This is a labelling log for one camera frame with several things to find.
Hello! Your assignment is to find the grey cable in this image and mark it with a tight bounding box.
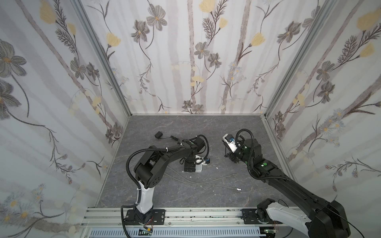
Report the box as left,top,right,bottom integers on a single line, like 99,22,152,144
165,166,242,191

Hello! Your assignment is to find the black power adapter with cable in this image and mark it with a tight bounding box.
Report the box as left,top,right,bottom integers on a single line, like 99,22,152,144
154,131,180,141

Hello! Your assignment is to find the white rectangular device box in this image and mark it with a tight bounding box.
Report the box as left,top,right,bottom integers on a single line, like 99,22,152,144
194,155,204,173

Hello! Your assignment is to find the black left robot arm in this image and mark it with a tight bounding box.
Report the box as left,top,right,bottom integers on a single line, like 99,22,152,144
121,134,210,238

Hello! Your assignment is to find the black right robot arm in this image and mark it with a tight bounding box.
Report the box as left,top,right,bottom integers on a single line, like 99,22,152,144
222,129,351,238

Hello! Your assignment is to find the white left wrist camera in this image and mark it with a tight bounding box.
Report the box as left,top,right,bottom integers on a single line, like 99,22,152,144
194,155,210,165

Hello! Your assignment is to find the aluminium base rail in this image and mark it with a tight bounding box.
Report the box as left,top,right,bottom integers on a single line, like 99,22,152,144
80,207,331,238

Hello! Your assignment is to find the white slotted cable duct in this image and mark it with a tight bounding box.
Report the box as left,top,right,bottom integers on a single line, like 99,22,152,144
89,227,266,238

